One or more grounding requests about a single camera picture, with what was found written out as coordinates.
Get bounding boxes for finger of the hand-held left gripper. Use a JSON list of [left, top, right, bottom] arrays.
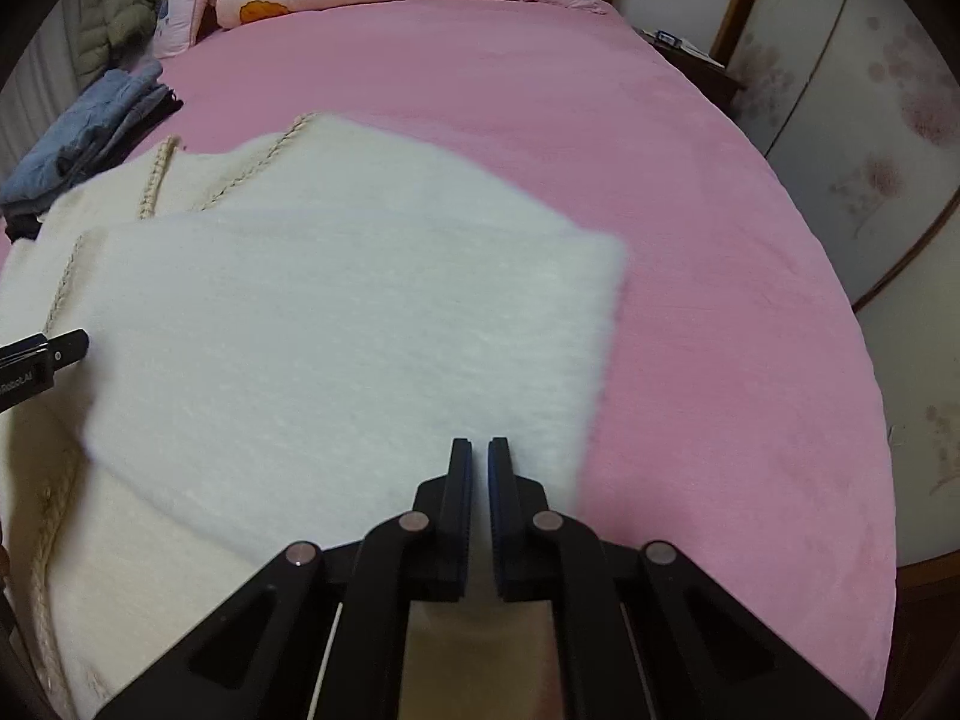
[[0, 327, 92, 373]]

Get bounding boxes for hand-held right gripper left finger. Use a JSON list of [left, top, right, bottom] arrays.
[[97, 438, 473, 720]]

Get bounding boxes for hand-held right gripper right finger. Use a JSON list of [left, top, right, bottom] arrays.
[[488, 436, 863, 720]]

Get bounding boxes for white fluffy towel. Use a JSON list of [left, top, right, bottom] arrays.
[[0, 111, 629, 720]]

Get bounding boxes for folded dark clothes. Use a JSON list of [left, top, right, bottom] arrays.
[[0, 84, 185, 242]]

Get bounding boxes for folded blue jeans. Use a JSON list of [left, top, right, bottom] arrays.
[[0, 60, 175, 207]]

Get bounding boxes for beige puffer jacket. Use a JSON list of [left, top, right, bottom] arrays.
[[73, 0, 166, 88]]

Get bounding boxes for pink pillow with blue print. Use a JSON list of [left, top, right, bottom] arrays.
[[153, 0, 220, 61]]

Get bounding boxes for pink bed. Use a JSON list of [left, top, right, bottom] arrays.
[[0, 0, 901, 720]]

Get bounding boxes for dark wooden nightstand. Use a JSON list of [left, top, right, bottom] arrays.
[[636, 26, 745, 119]]

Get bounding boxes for small box on nightstand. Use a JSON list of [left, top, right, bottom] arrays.
[[651, 28, 725, 67]]

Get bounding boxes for floral wardrobe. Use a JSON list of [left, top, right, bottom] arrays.
[[711, 0, 960, 572]]

